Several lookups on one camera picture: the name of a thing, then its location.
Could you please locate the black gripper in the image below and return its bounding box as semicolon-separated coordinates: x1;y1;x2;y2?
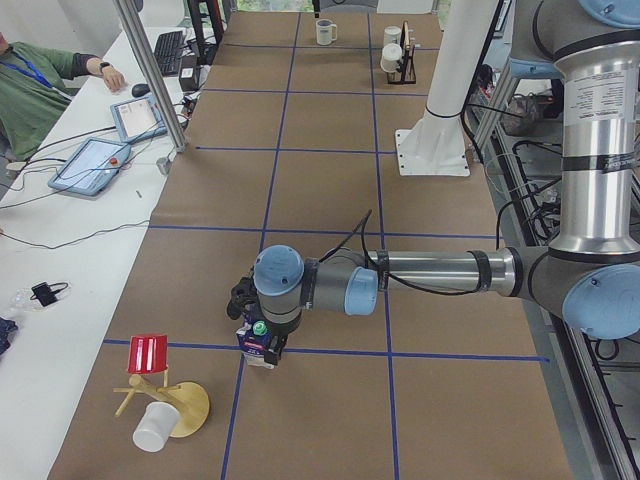
227;277;287;368

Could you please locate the blue white milk carton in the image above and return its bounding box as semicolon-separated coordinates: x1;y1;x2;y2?
236;321;275;369

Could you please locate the grey white ribbed mug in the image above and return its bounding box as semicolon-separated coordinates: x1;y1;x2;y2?
315;19;338;46

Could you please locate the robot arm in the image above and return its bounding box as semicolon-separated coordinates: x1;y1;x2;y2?
227;1;639;368

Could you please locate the red plastic cup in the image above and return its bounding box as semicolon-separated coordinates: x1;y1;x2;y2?
127;333;168;374

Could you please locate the wooden cup tree stand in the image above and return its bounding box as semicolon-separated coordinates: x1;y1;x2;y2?
113;374;210;438

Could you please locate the white plastic cup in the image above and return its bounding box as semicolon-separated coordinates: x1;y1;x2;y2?
132;401;180;453

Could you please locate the lower white cup on rack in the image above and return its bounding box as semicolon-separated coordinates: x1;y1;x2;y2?
380;43;403;73

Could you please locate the white cup on rack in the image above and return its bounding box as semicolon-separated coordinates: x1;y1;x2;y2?
383;25;402;46
380;43;403;73

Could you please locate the upper white cup on rack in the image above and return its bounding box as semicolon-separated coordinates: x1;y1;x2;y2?
383;25;402;46

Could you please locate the small metal cylinder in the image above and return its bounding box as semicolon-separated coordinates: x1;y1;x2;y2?
156;158;171;176

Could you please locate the small black adapter box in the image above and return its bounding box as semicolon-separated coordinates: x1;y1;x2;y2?
30;282;69;307

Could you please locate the near teach pendant tablet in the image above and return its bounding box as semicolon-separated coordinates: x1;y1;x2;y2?
48;137;131;197

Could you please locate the teach pendant tablet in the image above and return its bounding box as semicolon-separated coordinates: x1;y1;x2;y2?
48;137;131;197
110;94;167;144

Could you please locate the far teach pendant tablet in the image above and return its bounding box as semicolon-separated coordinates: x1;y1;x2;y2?
110;94;167;144

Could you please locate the black computer mouse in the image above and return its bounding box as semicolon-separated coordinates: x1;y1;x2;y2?
131;83;150;98

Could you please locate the black keyboard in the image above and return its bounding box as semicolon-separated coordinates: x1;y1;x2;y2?
154;31;184;76

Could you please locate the person in green shirt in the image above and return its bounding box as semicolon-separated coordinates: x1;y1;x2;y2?
1;38;126;161

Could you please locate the white pedestal column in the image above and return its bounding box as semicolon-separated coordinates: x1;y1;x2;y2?
395;0;499;177

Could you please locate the black wire cup rack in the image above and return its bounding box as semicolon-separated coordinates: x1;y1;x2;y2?
386;21;417;85

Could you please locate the aluminium frame post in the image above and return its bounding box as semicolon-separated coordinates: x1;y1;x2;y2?
113;0;187;153

